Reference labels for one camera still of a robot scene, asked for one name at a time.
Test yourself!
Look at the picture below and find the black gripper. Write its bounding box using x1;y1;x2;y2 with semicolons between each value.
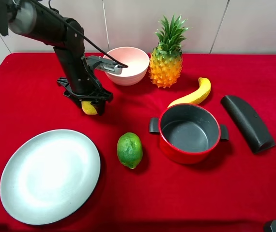
57;77;113;116

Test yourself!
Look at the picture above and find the yellow lemon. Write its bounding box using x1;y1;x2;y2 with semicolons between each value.
81;101;97;115

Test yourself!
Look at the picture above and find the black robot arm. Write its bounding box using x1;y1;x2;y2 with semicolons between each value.
0;0;116;115

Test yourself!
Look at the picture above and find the green lime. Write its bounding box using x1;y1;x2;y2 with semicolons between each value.
117;132;143;169

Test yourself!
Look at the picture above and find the pink bowl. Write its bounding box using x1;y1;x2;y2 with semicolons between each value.
106;47;150;86

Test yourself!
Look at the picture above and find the grey round plate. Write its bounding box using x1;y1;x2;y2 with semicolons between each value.
0;129;101;225

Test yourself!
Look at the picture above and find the artificial pineapple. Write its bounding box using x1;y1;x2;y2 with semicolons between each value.
149;15;188;88

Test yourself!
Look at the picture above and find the yellow banana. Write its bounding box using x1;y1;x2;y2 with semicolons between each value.
168;77;211;108

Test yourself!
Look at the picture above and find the red table cloth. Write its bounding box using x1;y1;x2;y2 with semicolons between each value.
0;53;276;232

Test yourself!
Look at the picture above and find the black glasses case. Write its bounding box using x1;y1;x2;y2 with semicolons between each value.
221;95;276;153

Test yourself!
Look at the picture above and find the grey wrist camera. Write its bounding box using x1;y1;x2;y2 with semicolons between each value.
86;56;123;75

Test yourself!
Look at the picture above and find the black cable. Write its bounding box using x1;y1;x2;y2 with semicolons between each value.
35;0;129;68

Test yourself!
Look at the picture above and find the red pot with black handles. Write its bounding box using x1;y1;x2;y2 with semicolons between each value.
149;103;229;164

